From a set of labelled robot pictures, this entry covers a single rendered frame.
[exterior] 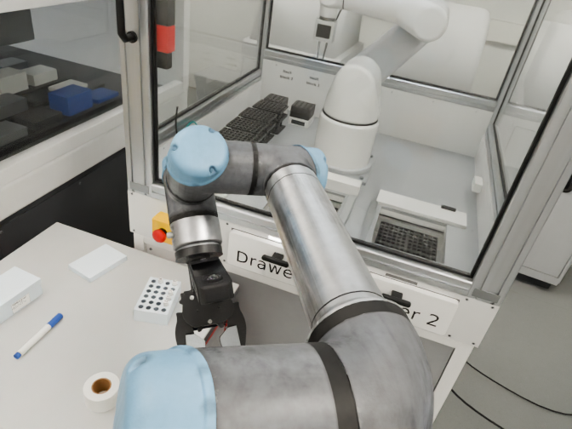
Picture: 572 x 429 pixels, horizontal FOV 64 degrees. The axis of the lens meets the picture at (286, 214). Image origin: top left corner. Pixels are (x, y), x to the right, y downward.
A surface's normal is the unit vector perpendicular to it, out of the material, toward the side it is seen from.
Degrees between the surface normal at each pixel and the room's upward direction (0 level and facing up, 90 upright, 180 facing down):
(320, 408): 19
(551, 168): 90
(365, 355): 14
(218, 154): 39
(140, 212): 90
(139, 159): 90
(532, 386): 0
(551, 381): 0
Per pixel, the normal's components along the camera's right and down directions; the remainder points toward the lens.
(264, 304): -0.32, 0.48
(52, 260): 0.14, -0.83
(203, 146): 0.27, -0.29
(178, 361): 0.07, -0.96
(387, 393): 0.40, -0.62
